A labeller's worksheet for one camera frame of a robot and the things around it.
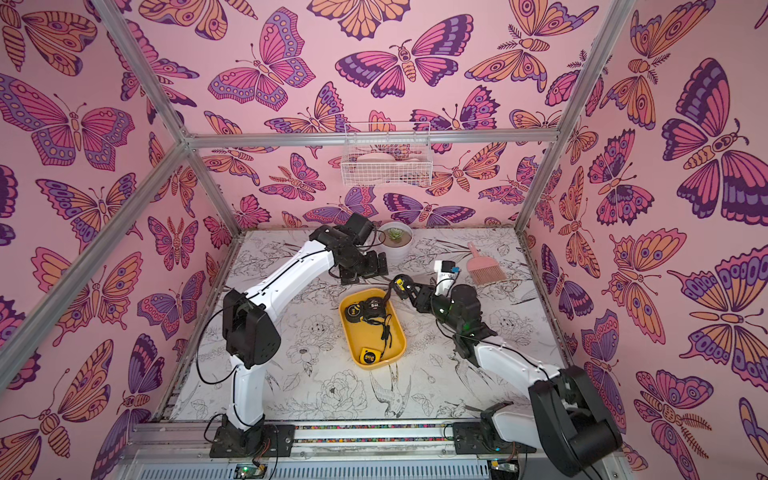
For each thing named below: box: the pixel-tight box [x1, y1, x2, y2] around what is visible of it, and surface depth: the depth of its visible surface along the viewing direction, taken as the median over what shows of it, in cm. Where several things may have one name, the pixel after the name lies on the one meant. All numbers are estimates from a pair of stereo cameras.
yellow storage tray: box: [339, 288, 407, 370], surface depth 94 cm
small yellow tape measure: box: [360, 348, 381, 365], surface depth 87 cm
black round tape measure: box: [345, 297, 386, 323], surface depth 95 cm
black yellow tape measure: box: [393, 274, 413, 300], surface depth 82 cm
